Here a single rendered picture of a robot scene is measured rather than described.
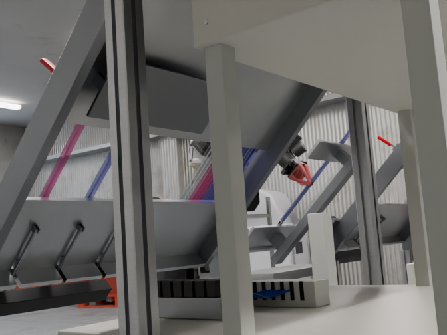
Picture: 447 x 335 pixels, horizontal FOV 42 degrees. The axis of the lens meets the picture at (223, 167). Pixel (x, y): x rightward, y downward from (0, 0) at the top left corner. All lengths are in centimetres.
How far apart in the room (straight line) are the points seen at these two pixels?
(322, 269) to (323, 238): 10
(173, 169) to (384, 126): 306
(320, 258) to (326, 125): 529
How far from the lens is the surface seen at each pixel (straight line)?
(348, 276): 704
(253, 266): 676
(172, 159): 831
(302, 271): 262
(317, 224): 197
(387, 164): 219
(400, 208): 263
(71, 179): 1005
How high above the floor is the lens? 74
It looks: 7 degrees up
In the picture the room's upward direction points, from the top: 4 degrees counter-clockwise
